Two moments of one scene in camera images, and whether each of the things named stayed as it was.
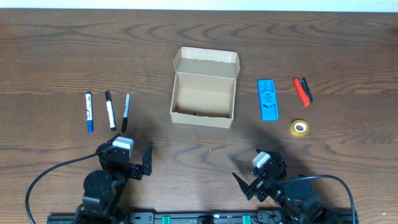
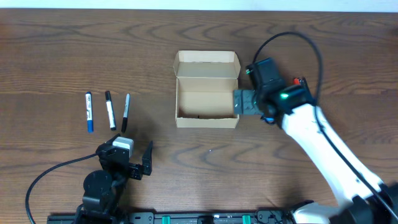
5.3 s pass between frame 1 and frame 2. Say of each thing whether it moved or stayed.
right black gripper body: moved
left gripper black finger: stayed
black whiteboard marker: stayed
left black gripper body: stayed
